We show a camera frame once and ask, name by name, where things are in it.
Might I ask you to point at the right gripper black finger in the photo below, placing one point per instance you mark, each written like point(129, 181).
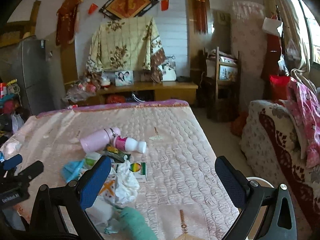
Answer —
point(31, 172)

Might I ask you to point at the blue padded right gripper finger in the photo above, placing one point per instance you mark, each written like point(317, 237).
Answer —
point(234, 182)
point(91, 182)

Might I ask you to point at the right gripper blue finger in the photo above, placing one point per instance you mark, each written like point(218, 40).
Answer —
point(12, 162)

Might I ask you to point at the white printed plastic wrapper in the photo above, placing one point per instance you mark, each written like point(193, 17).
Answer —
point(102, 209)

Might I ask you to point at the green fuzzy towel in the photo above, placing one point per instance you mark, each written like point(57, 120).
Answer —
point(130, 222)

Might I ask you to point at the white trash bucket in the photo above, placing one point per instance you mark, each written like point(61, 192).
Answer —
point(255, 181)

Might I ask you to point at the dark snack wrapper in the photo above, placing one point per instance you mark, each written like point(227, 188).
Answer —
point(117, 155)

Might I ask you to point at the crumpled white tissue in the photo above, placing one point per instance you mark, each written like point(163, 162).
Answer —
point(127, 185)

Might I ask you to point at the pink thermos bottle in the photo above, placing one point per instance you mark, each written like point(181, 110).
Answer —
point(99, 139)

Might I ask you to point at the light blue plastic bag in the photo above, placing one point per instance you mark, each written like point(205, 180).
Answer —
point(72, 170)

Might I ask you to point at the white pink plastic bottle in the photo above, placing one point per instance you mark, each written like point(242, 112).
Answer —
point(129, 144)

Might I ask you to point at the colourful white card box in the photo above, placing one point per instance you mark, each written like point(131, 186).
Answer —
point(138, 170)

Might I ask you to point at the floral patterned sofa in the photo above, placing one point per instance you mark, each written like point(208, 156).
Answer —
point(270, 142)

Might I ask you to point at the plastic bag of toys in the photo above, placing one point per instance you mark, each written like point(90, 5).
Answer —
point(82, 89)

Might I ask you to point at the framed couple photo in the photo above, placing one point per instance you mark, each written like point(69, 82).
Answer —
point(124, 78)

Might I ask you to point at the wooden tv cabinet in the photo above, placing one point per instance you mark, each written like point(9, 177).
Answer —
point(138, 92)

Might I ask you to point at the grey refrigerator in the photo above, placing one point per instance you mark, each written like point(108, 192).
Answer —
point(26, 62)

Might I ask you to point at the pink floral blanket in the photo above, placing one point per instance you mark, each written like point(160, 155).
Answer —
point(303, 108)

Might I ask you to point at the red plastic bag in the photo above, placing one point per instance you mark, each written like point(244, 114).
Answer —
point(278, 86)

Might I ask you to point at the wooden shelf rack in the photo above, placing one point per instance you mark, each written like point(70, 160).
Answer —
point(222, 85)

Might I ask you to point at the white handbag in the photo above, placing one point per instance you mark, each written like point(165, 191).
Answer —
point(168, 70)

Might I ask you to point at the floral cloth covered television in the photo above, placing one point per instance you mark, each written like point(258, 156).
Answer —
point(128, 44)

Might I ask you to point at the pink covered upright mattress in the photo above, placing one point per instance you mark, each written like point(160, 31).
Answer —
point(249, 42)

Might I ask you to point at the diamond framed fu picture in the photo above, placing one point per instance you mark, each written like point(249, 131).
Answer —
point(122, 9)

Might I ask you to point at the red chinese knot ornament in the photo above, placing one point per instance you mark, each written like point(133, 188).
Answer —
point(200, 16)

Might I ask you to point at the red hanging wall decoration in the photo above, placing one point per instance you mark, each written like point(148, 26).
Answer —
point(66, 21)

